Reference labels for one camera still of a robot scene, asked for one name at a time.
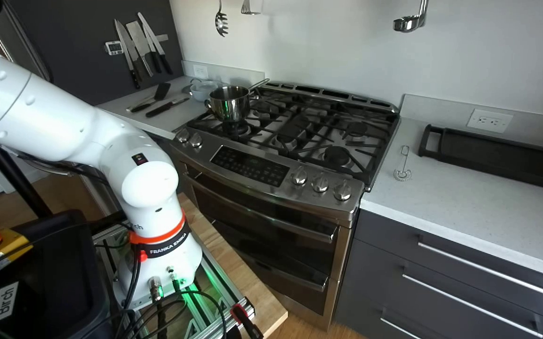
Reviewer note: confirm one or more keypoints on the stainless steel gas stove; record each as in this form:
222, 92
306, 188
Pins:
284, 169

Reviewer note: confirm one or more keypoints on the small metal measuring ladle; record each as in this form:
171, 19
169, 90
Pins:
408, 22

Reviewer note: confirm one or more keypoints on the black stand pole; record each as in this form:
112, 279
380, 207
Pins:
18, 179

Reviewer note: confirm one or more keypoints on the black rectangular tray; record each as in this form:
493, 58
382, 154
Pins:
504, 156

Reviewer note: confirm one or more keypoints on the stainless steel pot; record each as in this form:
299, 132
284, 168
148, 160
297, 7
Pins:
227, 103

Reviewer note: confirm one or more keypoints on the metal spiral whisk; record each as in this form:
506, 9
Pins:
222, 19

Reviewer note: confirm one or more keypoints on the black bin with label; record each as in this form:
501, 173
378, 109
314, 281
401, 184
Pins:
52, 275

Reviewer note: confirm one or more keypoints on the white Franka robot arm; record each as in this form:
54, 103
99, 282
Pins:
52, 119

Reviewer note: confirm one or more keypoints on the dark tall cabinet panel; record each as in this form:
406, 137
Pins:
84, 38

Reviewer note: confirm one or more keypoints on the small white wall outlet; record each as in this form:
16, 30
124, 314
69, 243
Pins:
201, 70

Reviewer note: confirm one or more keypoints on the silver stove knob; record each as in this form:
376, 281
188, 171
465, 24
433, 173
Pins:
184, 134
197, 143
301, 179
344, 192
322, 184

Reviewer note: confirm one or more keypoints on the aluminium frame rail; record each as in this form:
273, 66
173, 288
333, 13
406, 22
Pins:
212, 297

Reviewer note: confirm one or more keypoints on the wooden robot table top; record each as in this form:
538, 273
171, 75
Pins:
235, 264

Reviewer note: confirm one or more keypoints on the clear glass lid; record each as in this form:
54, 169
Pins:
197, 88

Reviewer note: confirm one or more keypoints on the dark grey base cabinet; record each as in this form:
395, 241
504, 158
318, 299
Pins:
410, 282

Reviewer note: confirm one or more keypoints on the red and black connector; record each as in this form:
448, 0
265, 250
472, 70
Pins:
246, 316

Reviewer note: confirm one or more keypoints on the magnetic knife strip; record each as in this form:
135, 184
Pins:
112, 45

